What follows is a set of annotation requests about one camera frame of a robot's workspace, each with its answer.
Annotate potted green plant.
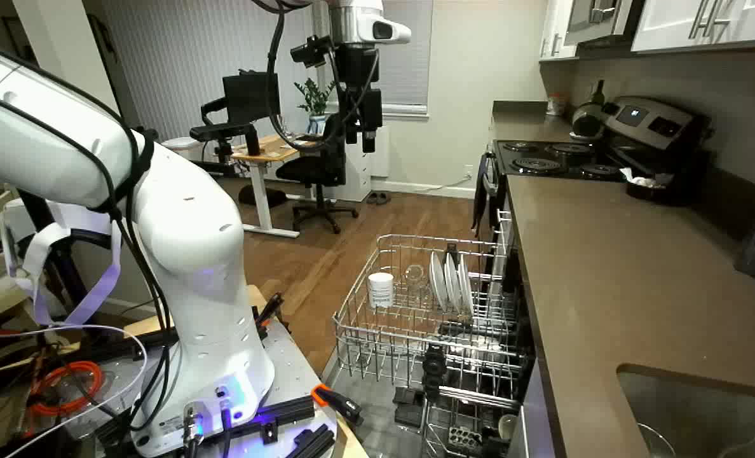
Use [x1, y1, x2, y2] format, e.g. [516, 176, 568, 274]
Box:
[294, 78, 331, 136]

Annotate wooden desk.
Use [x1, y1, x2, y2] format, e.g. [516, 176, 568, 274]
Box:
[231, 134, 296, 238]

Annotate steel kitchen sink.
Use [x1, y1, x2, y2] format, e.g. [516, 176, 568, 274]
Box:
[617, 365, 755, 458]

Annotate orange handled tool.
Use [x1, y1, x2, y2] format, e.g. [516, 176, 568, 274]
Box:
[310, 383, 360, 424]

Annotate black office chair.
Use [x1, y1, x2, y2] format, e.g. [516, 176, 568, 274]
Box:
[277, 116, 359, 233]

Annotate white plate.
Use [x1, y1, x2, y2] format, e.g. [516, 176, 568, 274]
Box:
[442, 251, 460, 310]
[455, 253, 472, 313]
[427, 251, 446, 310]

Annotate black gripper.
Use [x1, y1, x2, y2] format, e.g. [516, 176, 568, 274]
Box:
[334, 45, 381, 153]

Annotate white upper cabinets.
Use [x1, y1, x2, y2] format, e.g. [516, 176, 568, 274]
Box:
[538, 0, 755, 60]

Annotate black kettle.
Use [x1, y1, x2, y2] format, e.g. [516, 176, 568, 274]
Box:
[568, 81, 604, 136]

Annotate orange cable coil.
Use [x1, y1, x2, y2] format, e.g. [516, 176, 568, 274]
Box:
[24, 359, 106, 421]

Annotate white cup in rack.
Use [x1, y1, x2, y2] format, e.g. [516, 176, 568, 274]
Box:
[369, 272, 394, 308]

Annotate wire dishwasher rack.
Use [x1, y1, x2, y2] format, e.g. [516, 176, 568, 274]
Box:
[333, 228, 531, 408]

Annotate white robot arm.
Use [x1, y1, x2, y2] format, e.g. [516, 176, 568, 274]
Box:
[0, 51, 273, 458]

